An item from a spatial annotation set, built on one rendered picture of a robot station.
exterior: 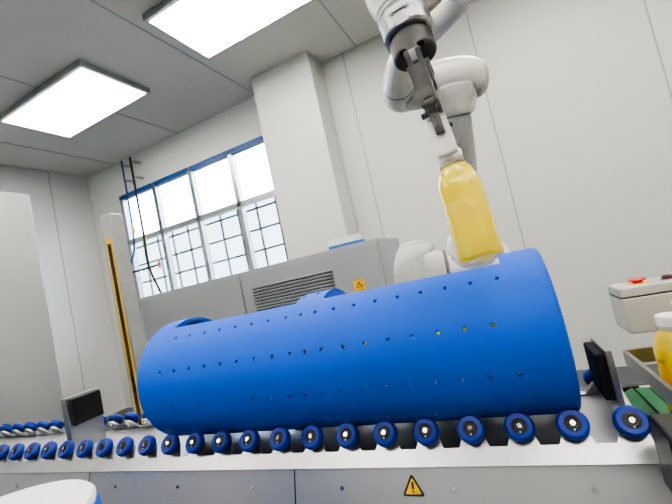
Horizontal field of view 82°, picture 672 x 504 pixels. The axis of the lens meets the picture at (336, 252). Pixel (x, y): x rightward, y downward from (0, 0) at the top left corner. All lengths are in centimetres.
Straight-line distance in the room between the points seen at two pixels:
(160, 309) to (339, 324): 284
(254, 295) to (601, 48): 318
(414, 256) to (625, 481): 84
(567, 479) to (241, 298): 245
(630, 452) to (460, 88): 99
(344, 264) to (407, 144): 164
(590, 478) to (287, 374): 50
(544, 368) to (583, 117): 313
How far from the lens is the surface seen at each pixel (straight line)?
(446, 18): 100
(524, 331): 65
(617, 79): 378
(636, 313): 107
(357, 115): 397
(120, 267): 174
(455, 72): 132
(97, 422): 148
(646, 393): 103
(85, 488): 74
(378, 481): 80
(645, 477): 75
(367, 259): 239
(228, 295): 297
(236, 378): 83
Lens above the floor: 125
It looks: 4 degrees up
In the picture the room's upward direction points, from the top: 12 degrees counter-clockwise
